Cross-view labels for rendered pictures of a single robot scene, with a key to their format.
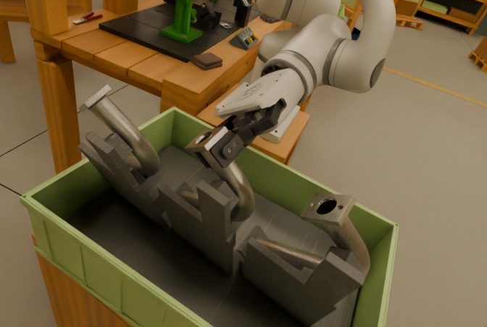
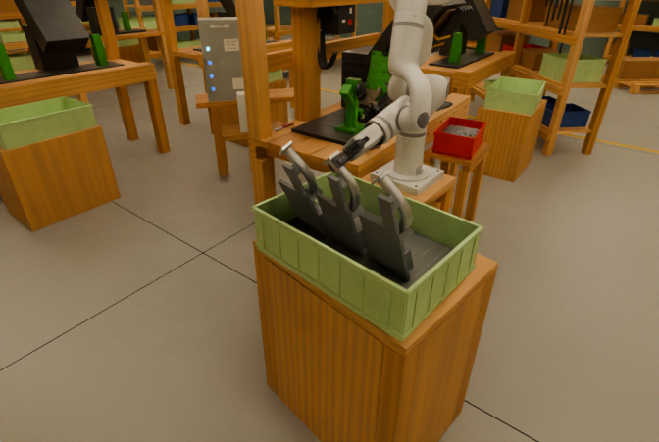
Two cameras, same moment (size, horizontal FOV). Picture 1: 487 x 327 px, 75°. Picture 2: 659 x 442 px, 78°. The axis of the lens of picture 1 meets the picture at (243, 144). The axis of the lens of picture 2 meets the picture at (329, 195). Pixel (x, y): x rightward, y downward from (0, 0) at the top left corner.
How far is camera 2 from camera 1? 77 cm
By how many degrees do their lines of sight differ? 23
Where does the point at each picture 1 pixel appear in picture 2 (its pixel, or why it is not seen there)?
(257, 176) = not seen: hidden behind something
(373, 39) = (413, 103)
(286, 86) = (369, 130)
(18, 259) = (232, 313)
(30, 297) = (241, 338)
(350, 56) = (405, 114)
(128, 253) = not seen: hidden behind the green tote
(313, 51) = (388, 114)
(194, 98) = (355, 170)
